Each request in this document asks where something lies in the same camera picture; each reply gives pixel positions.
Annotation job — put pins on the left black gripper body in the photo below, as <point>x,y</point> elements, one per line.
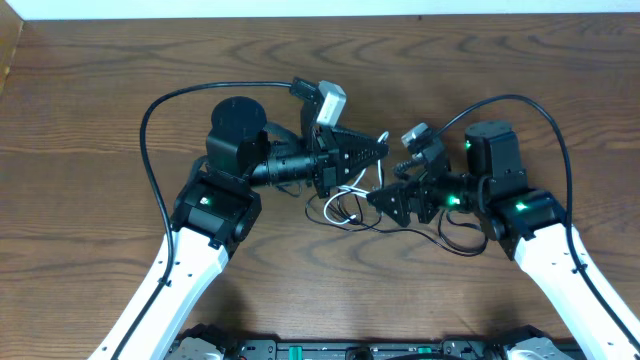
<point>326,163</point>

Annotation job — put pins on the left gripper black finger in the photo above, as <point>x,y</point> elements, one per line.
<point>353,162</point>
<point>349,140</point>

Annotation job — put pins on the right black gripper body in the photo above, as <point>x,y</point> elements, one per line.
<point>422,195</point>

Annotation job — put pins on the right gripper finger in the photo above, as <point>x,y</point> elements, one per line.
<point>395,208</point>
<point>397,193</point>

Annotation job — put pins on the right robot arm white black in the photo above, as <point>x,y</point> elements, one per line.
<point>529,224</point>

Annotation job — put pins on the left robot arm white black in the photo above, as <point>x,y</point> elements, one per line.
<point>217,208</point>

